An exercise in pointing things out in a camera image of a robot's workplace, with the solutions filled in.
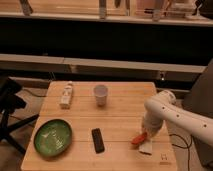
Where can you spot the wooden shelf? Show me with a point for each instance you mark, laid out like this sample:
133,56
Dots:
111,68

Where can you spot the red pepper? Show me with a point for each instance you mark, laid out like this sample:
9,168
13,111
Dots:
139,139

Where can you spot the black tripod stand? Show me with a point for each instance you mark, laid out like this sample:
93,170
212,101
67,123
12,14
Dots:
9,102

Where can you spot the black remote control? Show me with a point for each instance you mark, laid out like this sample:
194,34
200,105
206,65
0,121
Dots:
98,141

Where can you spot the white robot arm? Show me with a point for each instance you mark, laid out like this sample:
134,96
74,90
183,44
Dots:
160,107

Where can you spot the green plate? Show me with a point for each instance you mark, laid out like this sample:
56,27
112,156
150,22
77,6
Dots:
53,138

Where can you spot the white bottle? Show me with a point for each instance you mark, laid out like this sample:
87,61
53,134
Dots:
66,97

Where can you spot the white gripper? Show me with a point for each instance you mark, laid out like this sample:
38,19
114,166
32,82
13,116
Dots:
149,130

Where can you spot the white paper cup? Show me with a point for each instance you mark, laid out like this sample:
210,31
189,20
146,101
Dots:
100,94

